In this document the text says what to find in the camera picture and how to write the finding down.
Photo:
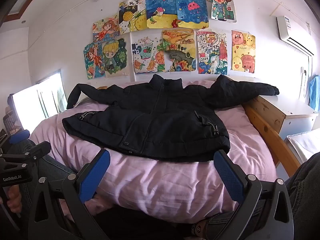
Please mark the bright window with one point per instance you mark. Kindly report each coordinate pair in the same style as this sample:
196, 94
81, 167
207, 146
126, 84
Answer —
32, 100

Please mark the blue garment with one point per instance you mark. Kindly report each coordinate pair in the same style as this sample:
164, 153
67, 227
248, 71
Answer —
315, 92

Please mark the pineapple drawing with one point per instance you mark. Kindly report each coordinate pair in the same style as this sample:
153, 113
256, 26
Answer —
131, 15

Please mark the computer keyboard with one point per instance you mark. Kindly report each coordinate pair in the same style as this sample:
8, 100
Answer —
9, 125

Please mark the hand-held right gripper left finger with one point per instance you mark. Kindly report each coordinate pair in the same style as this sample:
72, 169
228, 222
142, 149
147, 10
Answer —
95, 175

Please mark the black padded jacket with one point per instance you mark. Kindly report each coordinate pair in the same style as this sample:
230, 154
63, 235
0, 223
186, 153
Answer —
162, 120

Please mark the bears and chick drawing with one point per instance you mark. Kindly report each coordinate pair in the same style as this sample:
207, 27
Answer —
243, 52

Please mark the drinks and fruit drawing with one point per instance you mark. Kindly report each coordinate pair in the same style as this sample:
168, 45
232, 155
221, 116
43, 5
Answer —
146, 55

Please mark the white top wooden cabinet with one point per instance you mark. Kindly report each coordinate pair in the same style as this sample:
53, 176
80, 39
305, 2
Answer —
295, 105

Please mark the city tower drawing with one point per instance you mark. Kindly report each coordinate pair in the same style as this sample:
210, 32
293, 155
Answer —
211, 52

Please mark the white bedding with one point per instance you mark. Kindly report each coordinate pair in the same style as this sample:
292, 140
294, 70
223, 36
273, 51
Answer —
305, 142

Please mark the swimming girl drawing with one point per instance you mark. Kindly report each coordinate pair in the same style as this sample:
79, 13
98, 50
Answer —
93, 61

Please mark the fish and beach drawing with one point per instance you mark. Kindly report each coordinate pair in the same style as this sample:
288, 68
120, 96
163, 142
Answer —
161, 11

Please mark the pink jellyfish drawing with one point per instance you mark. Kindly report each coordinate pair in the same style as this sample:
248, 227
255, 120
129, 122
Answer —
191, 10

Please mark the white wall pipe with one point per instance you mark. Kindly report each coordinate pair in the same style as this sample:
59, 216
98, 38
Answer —
132, 55

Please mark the person's left hand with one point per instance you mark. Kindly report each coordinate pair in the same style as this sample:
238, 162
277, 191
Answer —
15, 201

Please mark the white air conditioner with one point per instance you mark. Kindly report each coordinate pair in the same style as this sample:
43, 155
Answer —
290, 31

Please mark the red haired boy drawing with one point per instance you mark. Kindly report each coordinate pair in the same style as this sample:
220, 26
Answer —
220, 3

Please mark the person's right leg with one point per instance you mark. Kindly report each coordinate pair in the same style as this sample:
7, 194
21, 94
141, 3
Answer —
305, 187

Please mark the person's black shoe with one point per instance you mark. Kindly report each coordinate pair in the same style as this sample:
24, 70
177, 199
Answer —
200, 228

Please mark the pink blanket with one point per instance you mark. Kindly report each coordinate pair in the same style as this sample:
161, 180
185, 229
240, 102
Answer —
162, 185

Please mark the orange haired girl drawing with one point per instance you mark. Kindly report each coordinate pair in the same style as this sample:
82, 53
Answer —
106, 30

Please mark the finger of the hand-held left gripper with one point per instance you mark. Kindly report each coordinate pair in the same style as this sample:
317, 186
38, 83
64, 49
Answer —
40, 148
21, 136

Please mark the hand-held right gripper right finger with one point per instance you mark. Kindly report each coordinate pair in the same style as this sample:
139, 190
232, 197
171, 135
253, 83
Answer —
230, 177

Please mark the blonde child drawing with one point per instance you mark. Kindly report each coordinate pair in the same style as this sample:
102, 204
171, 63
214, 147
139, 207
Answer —
113, 57

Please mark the landscape drawing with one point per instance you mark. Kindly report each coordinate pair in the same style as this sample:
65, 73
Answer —
178, 50

